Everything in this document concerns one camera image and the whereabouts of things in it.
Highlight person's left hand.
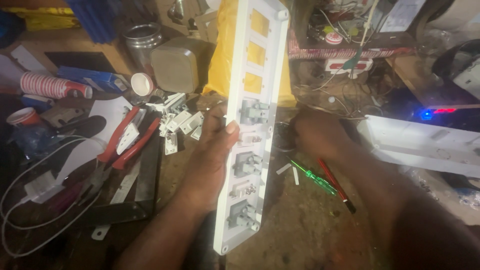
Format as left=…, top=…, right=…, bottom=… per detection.
left=186, top=104, right=241, bottom=215

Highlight cluttered shelf with wires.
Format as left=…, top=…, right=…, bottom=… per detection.
left=288, top=0, right=430, bottom=61

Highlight steel tumbler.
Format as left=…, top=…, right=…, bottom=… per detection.
left=123, top=22, right=164, bottom=74

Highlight white socket module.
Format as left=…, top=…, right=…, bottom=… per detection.
left=116, top=123, right=140, bottom=155

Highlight white extension board panel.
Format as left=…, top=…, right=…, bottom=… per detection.
left=213, top=0, right=290, bottom=256

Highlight person's right hand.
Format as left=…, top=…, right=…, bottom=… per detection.
left=292, top=110, right=353, bottom=162

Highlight white paper sheet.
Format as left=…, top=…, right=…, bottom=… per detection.
left=56, top=96, right=133, bottom=184

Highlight white charger with cable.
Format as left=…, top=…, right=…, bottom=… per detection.
left=0, top=136, right=107, bottom=258

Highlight red handled pliers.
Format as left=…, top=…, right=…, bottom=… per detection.
left=77, top=106, right=161, bottom=205

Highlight white extension board casing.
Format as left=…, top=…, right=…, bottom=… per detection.
left=356, top=115, right=480, bottom=179

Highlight blue ribbed plastic object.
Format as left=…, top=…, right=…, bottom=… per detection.
left=67, top=0, right=122, bottom=45

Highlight pile of white switches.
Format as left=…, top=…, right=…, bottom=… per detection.
left=146, top=92, right=205, bottom=155

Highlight red and white device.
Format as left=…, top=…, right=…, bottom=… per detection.
left=325, top=57, right=374, bottom=79

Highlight red and white paper cup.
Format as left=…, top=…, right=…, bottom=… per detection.
left=6, top=107, right=41, bottom=127

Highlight yellow plastic bag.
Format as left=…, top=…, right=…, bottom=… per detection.
left=202, top=0, right=297, bottom=107

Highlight steel ruler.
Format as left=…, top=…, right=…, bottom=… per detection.
left=91, top=161, right=142, bottom=241

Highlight grey square speaker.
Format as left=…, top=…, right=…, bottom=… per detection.
left=150, top=37, right=212, bottom=94

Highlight black round lid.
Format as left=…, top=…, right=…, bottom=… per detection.
left=272, top=121, right=299, bottom=152

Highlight red striped paper cup stack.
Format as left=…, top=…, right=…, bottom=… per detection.
left=20, top=71, right=93, bottom=100

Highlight blue carton box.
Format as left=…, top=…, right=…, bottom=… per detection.
left=56, top=66, right=129, bottom=94

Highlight red and black pen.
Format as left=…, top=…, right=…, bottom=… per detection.
left=317, top=158, right=357, bottom=214

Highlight green transparent screwdriver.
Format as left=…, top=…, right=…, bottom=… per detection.
left=289, top=159, right=338, bottom=196

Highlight black metal square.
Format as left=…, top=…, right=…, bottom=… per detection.
left=84, top=124, right=163, bottom=227

